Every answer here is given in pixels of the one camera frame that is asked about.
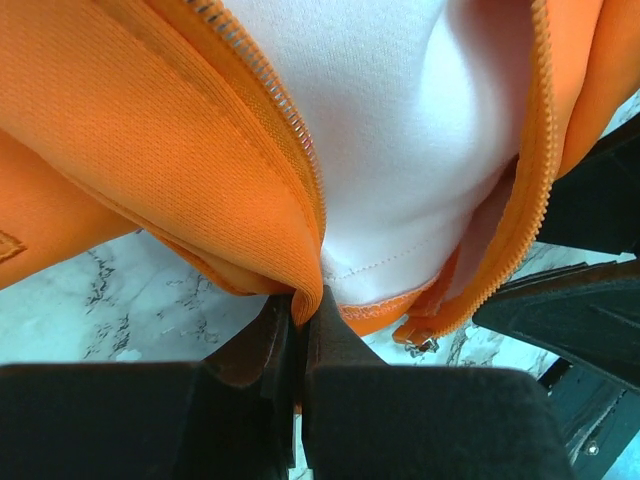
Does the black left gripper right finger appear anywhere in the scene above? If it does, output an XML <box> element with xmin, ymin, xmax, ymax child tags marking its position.
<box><xmin>302</xmin><ymin>290</ymin><xmax>574</xmax><ymax>479</ymax></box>

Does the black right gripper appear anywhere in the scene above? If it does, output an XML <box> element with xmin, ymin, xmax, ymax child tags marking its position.
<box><xmin>473</xmin><ymin>262</ymin><xmax>639</xmax><ymax>479</ymax></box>

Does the orange zip jacket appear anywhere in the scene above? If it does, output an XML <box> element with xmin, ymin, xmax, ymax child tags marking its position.
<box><xmin>1</xmin><ymin>1</ymin><xmax>639</xmax><ymax>345</ymax></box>

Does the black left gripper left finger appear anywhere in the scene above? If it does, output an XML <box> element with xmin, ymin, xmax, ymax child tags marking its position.
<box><xmin>1</xmin><ymin>296</ymin><xmax>296</xmax><ymax>479</ymax></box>

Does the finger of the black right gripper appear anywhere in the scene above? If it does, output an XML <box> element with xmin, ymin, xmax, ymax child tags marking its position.
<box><xmin>537</xmin><ymin>117</ymin><xmax>640</xmax><ymax>255</ymax></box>

